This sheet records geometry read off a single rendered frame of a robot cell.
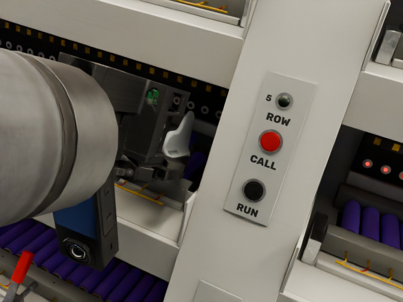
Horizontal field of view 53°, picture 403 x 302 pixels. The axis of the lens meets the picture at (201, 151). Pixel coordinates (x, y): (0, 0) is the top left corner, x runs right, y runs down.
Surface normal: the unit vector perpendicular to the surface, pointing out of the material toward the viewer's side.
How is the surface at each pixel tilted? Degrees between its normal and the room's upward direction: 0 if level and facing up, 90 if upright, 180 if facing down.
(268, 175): 90
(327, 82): 90
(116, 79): 90
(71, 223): 117
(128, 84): 90
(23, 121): 66
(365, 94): 108
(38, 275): 18
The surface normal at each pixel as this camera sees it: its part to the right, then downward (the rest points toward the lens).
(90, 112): 0.93, -0.24
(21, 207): 0.73, 0.65
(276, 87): -0.31, 0.07
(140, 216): 0.18, -0.87
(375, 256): -0.38, 0.36
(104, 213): 0.92, 0.29
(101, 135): 0.96, 0.05
